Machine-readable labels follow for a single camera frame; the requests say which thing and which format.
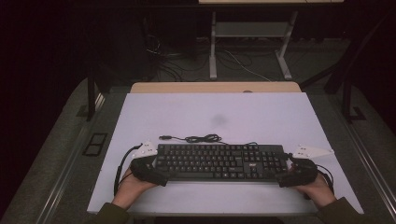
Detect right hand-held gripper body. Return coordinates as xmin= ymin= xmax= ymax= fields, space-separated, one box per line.
xmin=284 ymin=144 xmax=334 ymax=185

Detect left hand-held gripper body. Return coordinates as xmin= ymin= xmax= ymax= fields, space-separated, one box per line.
xmin=130 ymin=140 xmax=159 ymax=179

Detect black computer keyboard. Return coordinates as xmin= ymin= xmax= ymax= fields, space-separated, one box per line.
xmin=154 ymin=143 xmax=289 ymax=183

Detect person's right hand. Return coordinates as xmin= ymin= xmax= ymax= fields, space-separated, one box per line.
xmin=290 ymin=167 xmax=338 ymax=209

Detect person's left hand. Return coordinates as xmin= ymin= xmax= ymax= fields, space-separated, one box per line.
xmin=111 ymin=167 xmax=157 ymax=210

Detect black floor socket cover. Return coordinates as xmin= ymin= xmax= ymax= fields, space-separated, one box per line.
xmin=82 ymin=133 xmax=108 ymax=157

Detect black metal stand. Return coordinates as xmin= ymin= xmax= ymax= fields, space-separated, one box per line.
xmin=86 ymin=62 xmax=108 ymax=122
xmin=300 ymin=8 xmax=396 ymax=124

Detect wooden table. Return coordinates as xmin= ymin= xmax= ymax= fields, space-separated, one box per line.
xmin=130 ymin=81 xmax=303 ymax=93

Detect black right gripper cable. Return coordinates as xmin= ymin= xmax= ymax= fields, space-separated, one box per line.
xmin=317 ymin=163 xmax=335 ymax=200

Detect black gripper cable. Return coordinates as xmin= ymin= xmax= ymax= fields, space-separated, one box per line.
xmin=317 ymin=163 xmax=335 ymax=200
xmin=113 ymin=143 xmax=143 ymax=196

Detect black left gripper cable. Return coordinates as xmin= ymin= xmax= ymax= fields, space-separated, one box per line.
xmin=113 ymin=143 xmax=143 ymax=196

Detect black keyboard cable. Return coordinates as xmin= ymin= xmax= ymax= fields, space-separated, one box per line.
xmin=158 ymin=133 xmax=260 ymax=147

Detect tangle of black floor cables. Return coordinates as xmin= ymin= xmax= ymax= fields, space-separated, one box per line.
xmin=144 ymin=34 xmax=253 ymax=82

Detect white metal desk frame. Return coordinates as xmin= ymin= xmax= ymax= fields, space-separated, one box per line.
xmin=198 ymin=0 xmax=345 ymax=81

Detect white floor cable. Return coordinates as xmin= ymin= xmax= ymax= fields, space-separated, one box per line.
xmin=223 ymin=49 xmax=273 ymax=82

